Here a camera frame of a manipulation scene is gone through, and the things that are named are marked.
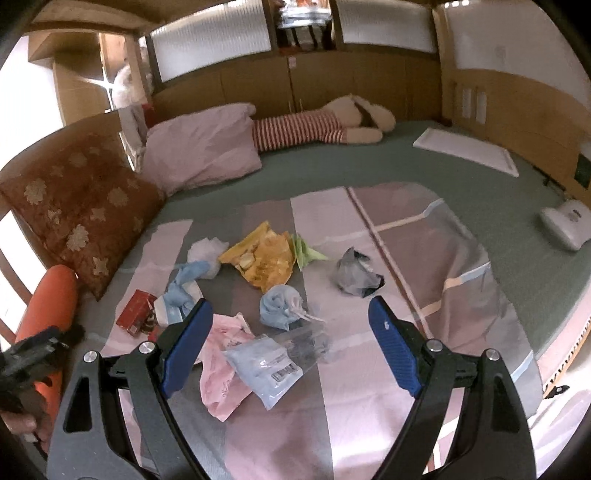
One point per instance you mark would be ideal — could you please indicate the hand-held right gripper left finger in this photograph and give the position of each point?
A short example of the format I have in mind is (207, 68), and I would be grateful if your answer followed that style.
(184, 353)

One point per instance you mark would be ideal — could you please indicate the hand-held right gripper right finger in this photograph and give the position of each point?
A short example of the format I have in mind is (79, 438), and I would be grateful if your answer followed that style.
(397, 355)

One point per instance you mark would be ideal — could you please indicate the pink plastic bag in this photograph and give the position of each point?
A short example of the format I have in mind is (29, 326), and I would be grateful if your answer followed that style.
(221, 369)

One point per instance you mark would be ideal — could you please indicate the clear plastic packet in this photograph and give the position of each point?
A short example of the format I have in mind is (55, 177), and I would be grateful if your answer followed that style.
(258, 364)

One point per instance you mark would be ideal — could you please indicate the light blue bag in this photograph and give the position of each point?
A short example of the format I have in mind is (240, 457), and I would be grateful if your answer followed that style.
(189, 273)

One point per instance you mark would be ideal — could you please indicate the blue face mask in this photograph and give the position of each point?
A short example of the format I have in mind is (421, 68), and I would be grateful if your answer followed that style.
(277, 304)

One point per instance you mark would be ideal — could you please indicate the yellow snack bag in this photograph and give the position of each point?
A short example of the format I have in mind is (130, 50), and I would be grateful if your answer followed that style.
(272, 267)

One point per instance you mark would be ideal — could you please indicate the green paper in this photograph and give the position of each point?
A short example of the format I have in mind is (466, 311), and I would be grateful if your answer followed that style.
(304, 251)

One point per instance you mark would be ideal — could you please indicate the person's left hand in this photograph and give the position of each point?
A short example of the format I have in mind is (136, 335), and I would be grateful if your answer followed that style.
(21, 423)

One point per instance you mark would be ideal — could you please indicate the white blue striped paper cup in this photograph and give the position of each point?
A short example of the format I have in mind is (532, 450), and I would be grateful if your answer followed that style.
(162, 314)

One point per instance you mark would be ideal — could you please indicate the small dark object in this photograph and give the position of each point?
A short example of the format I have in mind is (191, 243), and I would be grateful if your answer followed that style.
(148, 324)

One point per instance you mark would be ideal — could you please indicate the orange bolster pillow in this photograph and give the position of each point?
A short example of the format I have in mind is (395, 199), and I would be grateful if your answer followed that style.
(48, 300)

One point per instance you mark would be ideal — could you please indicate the red cardboard box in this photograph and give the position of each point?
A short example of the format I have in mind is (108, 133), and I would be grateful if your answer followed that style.
(134, 311)

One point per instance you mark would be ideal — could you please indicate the grey plastic bag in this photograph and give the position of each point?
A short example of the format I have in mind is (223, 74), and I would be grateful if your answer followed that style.
(355, 277)

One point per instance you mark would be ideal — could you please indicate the pink grey plaid blanket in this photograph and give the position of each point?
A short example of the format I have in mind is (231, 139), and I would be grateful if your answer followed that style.
(323, 415)

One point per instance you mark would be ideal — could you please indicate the white crumpled plastic bag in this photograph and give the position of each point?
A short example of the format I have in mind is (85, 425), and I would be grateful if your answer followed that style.
(205, 249)

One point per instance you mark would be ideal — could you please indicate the brown floral cushion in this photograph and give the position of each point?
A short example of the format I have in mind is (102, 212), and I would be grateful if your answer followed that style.
(78, 203)

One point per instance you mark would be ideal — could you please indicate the bed with green sheet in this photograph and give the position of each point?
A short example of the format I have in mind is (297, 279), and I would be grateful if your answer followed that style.
(369, 170)

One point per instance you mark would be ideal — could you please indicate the pink pillow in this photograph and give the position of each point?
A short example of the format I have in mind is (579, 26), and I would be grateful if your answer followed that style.
(203, 147)

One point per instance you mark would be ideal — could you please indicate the white handheld vacuum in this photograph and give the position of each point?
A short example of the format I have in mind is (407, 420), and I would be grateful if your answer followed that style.
(565, 226)

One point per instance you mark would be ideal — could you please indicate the white flat board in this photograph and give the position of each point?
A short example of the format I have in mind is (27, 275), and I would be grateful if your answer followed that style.
(461, 147)

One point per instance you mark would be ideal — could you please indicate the white hanging cloth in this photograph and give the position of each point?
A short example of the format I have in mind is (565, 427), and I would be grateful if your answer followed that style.
(134, 134)

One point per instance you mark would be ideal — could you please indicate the striped plush toy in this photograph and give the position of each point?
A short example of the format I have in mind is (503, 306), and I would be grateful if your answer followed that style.
(300, 129)

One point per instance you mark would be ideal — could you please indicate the wooden footboard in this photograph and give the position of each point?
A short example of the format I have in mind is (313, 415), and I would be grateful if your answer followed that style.
(517, 110)

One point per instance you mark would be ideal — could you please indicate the white fluffy toy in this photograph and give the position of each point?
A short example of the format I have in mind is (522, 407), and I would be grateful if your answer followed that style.
(127, 85)

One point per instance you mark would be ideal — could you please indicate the wooden shelf unit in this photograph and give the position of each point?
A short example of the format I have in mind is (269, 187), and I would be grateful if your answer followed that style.
(78, 87)

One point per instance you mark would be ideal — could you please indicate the frosted glass panel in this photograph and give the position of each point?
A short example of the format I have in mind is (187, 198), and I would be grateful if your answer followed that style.
(388, 25)
(212, 41)

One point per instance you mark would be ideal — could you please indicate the stack of papers on shelf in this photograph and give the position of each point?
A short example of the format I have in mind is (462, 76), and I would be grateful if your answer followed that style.
(304, 16)

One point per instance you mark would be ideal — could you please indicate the wooden wall cabinets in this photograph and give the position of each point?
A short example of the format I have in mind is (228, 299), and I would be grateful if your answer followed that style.
(258, 78)

